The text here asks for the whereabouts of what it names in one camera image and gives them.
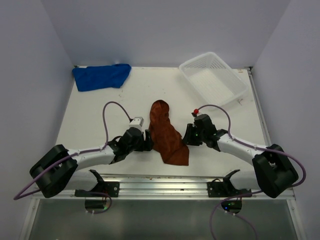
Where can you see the blue towel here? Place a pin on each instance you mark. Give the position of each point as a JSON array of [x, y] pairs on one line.
[[93, 78]]

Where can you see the brown orange towel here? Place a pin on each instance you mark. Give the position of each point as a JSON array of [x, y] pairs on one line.
[[167, 140]]

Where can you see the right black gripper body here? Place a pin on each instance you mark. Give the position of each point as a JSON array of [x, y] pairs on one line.
[[200, 135]]

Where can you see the aluminium front rail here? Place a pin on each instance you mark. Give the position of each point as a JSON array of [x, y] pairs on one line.
[[143, 187]]

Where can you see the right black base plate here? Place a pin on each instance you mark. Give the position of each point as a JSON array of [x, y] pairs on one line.
[[223, 188]]

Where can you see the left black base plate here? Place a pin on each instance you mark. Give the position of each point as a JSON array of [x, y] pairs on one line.
[[101, 187]]

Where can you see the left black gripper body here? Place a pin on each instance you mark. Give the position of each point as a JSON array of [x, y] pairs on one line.
[[139, 146]]

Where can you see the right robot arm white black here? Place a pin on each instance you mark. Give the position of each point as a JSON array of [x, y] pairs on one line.
[[272, 171]]

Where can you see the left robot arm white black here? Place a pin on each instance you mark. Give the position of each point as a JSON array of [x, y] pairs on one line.
[[66, 169]]

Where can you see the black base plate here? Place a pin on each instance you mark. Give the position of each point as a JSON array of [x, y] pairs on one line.
[[223, 188], [101, 187]]

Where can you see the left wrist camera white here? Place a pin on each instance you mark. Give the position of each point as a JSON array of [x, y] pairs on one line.
[[137, 123]]

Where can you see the white plastic basket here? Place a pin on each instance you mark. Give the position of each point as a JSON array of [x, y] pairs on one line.
[[213, 80]]

